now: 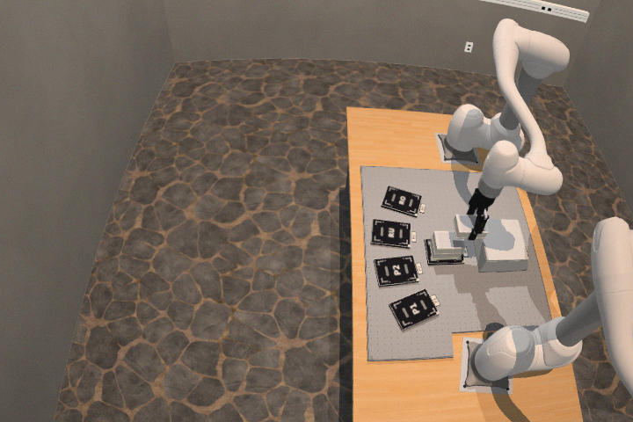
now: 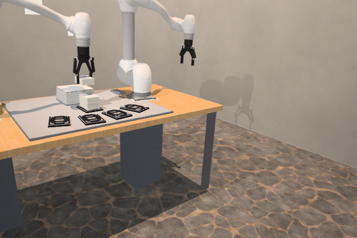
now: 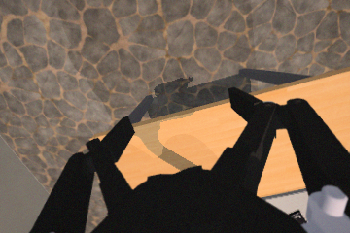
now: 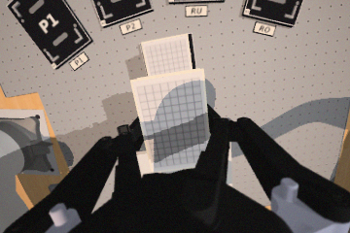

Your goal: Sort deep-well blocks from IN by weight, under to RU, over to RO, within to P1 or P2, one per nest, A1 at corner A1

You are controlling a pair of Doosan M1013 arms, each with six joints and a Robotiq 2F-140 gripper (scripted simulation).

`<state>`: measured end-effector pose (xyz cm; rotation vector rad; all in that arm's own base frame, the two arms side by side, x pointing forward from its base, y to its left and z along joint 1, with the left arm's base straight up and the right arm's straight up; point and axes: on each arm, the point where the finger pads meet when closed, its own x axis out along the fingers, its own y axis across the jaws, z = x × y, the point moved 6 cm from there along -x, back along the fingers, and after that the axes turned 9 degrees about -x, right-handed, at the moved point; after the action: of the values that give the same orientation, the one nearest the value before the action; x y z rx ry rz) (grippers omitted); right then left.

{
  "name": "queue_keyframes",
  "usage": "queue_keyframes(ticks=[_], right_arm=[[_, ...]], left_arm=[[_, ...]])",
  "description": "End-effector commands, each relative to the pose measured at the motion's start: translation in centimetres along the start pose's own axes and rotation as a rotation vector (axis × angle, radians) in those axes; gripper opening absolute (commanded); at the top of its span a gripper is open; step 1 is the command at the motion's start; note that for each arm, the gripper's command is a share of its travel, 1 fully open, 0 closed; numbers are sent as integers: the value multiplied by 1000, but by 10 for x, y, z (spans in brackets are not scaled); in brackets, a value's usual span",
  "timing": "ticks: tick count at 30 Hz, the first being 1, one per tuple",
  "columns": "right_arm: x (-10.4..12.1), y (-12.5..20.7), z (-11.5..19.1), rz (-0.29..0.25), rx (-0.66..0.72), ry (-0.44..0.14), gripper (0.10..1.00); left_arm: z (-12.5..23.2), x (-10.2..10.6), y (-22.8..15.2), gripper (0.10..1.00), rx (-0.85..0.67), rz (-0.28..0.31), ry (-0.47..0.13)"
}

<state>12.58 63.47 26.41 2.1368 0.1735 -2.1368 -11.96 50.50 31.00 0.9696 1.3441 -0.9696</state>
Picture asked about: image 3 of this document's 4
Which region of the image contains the black rectangular nest pad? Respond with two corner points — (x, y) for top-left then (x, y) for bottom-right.
(289, 210), (307, 224)

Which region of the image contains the grey base plate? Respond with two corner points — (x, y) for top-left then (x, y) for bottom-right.
(261, 188), (308, 219)

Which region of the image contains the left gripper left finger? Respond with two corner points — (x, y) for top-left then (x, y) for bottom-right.
(29, 116), (153, 233)

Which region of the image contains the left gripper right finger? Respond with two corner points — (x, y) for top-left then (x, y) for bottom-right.
(183, 87), (350, 233)

